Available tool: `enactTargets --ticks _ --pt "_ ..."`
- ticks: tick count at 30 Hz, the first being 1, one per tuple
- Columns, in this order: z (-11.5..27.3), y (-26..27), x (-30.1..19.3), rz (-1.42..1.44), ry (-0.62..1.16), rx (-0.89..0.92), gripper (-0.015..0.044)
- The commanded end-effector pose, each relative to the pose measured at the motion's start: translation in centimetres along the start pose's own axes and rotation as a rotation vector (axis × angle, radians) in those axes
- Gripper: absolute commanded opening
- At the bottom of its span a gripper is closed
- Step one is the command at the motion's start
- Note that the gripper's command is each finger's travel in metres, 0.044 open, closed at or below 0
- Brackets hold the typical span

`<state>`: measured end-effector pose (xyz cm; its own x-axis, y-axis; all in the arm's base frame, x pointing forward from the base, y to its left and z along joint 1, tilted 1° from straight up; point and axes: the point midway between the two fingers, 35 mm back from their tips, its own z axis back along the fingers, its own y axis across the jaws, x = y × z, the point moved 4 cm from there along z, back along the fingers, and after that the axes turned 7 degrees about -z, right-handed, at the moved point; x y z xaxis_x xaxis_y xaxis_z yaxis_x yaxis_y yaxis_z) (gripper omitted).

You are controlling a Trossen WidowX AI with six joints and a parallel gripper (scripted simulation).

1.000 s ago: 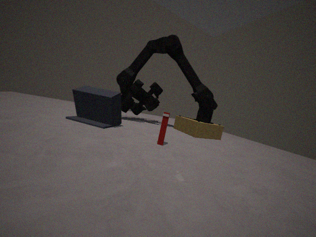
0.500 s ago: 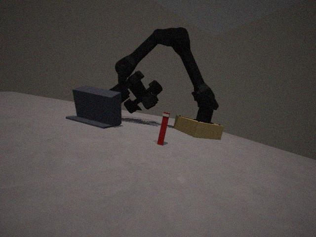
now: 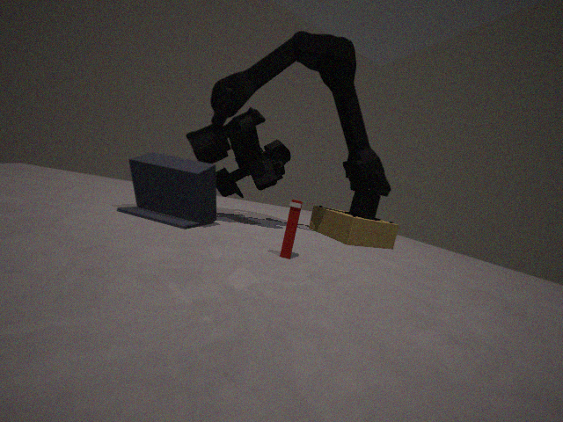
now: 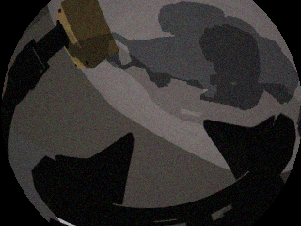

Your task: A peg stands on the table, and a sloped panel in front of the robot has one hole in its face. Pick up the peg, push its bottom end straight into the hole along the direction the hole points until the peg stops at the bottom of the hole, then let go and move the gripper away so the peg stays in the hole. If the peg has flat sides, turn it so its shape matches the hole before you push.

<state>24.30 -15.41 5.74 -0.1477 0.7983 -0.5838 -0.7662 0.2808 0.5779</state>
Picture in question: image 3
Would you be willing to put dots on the dark red peg with white top band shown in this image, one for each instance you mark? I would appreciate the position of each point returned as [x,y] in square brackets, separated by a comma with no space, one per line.
[290,232]

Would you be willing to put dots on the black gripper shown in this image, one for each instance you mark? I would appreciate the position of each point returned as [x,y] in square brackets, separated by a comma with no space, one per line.
[226,182]

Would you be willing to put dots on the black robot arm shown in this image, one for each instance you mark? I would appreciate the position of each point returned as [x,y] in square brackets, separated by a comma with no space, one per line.
[334,58]

